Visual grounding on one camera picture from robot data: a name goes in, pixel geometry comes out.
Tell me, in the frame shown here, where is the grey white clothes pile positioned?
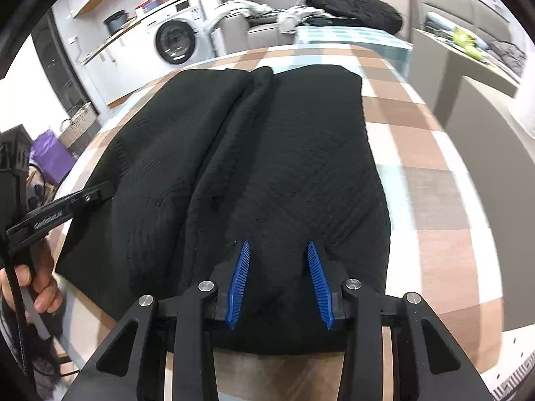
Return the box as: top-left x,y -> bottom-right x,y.
202,0 -> 323,34

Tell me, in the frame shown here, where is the grey side cabinet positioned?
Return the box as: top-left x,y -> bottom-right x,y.
408,29 -> 520,126

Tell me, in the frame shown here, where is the black knit sweater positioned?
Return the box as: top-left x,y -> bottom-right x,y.
56,65 -> 391,355

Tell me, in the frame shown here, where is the green toy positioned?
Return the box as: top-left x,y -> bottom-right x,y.
452,27 -> 483,61

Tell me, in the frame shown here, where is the black jacket on sofa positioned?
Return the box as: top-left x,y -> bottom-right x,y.
306,0 -> 404,34

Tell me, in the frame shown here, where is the woven laundry basket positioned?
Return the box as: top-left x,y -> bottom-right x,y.
58,102 -> 101,158

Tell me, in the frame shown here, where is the teal checkered cloth table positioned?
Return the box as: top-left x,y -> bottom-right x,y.
294,25 -> 414,78

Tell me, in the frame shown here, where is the checkered tablecloth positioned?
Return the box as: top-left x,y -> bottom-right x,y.
56,44 -> 503,400

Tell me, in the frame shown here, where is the grey sofa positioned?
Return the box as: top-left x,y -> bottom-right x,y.
219,0 -> 298,53

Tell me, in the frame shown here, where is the purple bag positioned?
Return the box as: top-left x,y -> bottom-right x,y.
30,129 -> 75,185

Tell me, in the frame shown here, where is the white washing machine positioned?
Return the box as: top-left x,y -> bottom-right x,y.
141,0 -> 215,70

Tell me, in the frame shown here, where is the black cooking pot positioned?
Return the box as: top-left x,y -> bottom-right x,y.
102,10 -> 129,35

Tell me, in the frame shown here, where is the person left hand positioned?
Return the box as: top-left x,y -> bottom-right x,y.
1,238 -> 65,324

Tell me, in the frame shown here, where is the blue pillow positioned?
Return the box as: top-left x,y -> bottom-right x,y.
423,12 -> 458,37

